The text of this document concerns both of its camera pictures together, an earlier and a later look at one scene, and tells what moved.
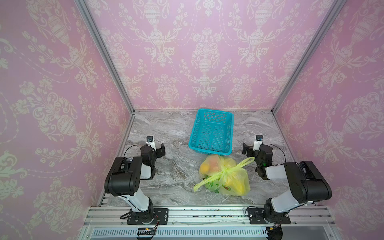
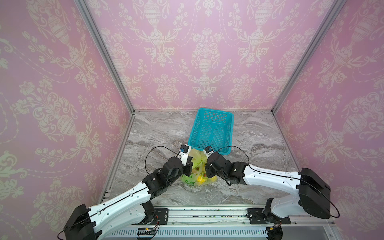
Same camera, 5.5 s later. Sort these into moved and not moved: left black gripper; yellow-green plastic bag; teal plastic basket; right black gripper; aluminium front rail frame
Moved: right black gripper; left black gripper; yellow-green plastic bag
Not moved: teal plastic basket; aluminium front rail frame
